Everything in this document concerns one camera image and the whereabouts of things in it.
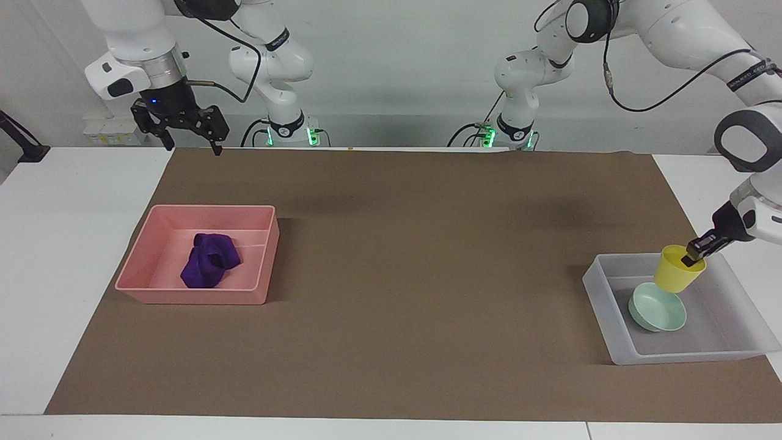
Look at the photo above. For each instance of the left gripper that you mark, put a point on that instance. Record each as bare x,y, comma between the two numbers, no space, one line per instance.
728,221

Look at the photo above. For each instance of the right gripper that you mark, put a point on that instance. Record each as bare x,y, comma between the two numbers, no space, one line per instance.
171,101

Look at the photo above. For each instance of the yellow plastic cup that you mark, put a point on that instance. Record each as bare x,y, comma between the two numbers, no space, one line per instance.
675,275

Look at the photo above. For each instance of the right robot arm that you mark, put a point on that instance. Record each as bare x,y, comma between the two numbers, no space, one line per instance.
131,36

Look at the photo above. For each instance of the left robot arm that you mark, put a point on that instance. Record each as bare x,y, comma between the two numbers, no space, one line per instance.
672,30

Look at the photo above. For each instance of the translucent grey plastic box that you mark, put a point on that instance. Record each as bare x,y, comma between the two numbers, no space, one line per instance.
721,330

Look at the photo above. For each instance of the pink plastic box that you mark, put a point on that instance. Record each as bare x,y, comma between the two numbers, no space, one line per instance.
146,269

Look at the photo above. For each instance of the mint green bowl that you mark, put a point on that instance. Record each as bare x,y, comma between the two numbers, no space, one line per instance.
660,311

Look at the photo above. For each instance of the purple cloth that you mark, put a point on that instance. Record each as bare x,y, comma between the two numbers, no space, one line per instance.
208,263

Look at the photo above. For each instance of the black stand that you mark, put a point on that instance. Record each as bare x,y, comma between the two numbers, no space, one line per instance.
27,150

